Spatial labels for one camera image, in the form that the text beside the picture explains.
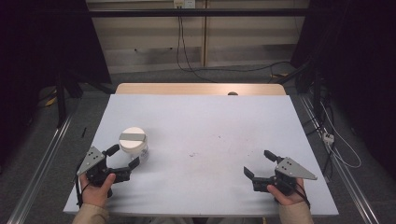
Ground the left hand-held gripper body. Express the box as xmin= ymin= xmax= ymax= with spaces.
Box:
xmin=76 ymin=146 xmax=132 ymax=189

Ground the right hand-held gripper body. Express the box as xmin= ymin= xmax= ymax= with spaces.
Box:
xmin=251 ymin=156 xmax=318 ymax=197

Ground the person's right hand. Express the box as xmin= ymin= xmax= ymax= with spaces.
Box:
xmin=266 ymin=177 xmax=307 ymax=207

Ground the person's left hand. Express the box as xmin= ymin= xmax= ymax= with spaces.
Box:
xmin=78 ymin=173 xmax=117 ymax=209

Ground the white power strip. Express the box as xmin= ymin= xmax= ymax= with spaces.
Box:
xmin=321 ymin=132 xmax=335 ymax=146

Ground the white board sheet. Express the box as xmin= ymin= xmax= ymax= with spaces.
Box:
xmin=63 ymin=93 xmax=340 ymax=217

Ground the black metal stand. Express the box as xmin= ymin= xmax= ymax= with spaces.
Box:
xmin=55 ymin=69 xmax=116 ymax=129
xmin=275 ymin=60 xmax=325 ymax=119

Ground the wooden table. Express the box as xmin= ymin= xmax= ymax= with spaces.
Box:
xmin=115 ymin=82 xmax=287 ymax=96

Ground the dark curtain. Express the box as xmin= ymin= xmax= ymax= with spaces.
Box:
xmin=290 ymin=0 xmax=396 ymax=178
xmin=0 ymin=0 xmax=111 ymax=169

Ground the black horizontal bar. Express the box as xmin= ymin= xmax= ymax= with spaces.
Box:
xmin=88 ymin=8 xmax=312 ymax=18

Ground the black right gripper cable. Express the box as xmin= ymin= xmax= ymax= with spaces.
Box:
xmin=293 ymin=181 xmax=312 ymax=209

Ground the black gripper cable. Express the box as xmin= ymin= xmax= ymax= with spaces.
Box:
xmin=293 ymin=181 xmax=312 ymax=209
xmin=74 ymin=158 xmax=92 ymax=209

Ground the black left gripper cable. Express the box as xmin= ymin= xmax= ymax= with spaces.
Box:
xmin=74 ymin=158 xmax=92 ymax=209

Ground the black floor cable bundle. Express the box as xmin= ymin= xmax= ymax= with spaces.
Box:
xmin=306 ymin=92 xmax=337 ymax=178

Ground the aluminium floor rail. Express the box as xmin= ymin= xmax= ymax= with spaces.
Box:
xmin=7 ymin=115 xmax=74 ymax=224
xmin=298 ymin=94 xmax=381 ymax=224

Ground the white cable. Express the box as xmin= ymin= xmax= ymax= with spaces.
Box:
xmin=320 ymin=102 xmax=362 ymax=170

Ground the long black floor cable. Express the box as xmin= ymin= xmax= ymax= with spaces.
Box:
xmin=178 ymin=15 xmax=293 ymax=73

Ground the black hanging wall cable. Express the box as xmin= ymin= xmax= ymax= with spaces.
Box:
xmin=176 ymin=7 xmax=219 ymax=83

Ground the white wall socket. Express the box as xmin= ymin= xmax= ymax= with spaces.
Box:
xmin=173 ymin=0 xmax=196 ymax=9

